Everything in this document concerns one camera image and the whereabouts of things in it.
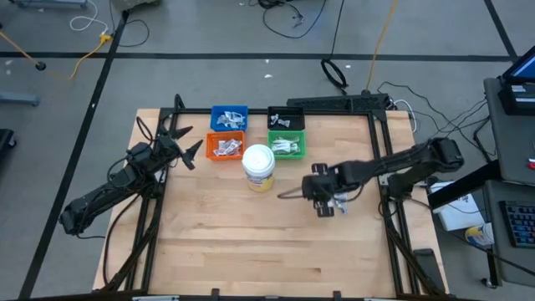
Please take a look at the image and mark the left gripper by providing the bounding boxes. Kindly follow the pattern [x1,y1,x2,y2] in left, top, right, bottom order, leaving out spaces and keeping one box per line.
[126,125,205,175]

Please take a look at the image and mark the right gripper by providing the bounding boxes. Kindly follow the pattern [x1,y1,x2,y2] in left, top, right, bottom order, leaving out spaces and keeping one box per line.
[301,162,344,219]

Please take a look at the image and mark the orange plastic basket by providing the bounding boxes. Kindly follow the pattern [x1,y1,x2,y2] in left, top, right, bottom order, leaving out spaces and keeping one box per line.
[205,130,247,162]

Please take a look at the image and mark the blue plastic basket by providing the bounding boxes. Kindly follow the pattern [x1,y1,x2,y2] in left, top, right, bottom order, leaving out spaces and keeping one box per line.
[209,104,249,132]

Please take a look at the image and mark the green plastic basket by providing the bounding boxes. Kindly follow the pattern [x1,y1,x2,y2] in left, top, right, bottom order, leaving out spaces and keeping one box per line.
[266,130,308,161]

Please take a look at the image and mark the Lysol wipes canister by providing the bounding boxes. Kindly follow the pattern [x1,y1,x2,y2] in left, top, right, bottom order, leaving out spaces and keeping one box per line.
[241,144,277,193]

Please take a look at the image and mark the black plastic basket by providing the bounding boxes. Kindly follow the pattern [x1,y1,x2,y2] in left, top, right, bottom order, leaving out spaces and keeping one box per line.
[266,105,306,131]

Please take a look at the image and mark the black perforated plate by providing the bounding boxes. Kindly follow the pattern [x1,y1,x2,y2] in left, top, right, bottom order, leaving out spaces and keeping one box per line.
[286,92,390,114]

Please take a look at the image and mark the black flat pad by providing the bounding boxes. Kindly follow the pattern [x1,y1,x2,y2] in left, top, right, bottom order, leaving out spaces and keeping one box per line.
[411,247,447,293]

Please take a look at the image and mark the white paper box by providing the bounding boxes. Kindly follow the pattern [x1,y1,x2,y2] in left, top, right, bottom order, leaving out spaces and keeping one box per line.
[430,180,486,232]

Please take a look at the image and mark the black desk beam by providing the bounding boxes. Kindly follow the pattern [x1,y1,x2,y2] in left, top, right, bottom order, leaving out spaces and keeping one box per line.
[426,159,502,210]

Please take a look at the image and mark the grey computer cart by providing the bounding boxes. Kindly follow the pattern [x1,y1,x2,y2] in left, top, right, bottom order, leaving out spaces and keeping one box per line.
[110,0,162,12]

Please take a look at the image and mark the white yellow canister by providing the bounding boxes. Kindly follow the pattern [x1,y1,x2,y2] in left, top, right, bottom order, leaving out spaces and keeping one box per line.
[464,223,495,247]

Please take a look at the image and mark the grey metal bar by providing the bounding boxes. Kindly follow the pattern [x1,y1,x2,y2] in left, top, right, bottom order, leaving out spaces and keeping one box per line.
[0,92,40,107]

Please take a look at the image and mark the grey cart top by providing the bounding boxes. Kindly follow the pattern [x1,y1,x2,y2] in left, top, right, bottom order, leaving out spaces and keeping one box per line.
[483,77,535,185]

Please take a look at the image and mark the wooden desk grey legs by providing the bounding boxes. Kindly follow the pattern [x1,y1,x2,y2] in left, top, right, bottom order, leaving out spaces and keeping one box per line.
[8,0,89,10]

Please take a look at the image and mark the black keyboard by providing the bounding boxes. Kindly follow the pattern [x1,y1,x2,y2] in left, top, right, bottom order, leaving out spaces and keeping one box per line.
[498,199,535,248]

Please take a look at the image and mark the black laptop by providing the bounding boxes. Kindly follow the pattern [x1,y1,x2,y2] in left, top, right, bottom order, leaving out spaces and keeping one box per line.
[497,56,535,117]

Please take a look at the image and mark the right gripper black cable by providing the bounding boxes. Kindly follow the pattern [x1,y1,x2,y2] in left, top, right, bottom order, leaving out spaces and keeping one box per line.
[277,186,306,201]

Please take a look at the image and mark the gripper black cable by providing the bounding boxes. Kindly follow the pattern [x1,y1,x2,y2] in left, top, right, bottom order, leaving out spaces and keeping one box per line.
[135,115,156,144]
[277,186,306,201]

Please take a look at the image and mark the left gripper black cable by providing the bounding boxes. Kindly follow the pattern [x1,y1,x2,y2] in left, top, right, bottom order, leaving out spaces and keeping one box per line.
[135,115,156,144]

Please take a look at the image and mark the black coiled cable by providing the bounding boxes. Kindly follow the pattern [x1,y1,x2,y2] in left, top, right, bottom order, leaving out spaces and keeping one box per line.
[319,0,350,96]

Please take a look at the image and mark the thin black cable loop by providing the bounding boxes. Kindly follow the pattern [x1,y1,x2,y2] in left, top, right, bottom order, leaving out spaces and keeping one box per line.
[108,18,150,48]

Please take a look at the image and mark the short white cable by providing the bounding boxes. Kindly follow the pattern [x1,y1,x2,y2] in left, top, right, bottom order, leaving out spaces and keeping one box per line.
[392,98,419,133]

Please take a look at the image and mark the black cable bundle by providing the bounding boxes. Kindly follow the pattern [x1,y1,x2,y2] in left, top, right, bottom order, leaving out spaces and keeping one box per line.
[377,80,490,162]

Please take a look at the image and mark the yellow power cable with plug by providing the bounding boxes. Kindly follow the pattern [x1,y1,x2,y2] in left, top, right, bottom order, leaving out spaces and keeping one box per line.
[0,31,114,81]

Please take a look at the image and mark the black cable tangle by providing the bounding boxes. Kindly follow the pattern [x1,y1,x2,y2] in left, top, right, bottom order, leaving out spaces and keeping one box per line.
[248,0,328,40]

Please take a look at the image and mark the yellow hanging cable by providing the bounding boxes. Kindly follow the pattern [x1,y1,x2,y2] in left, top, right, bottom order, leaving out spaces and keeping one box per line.
[365,0,399,94]

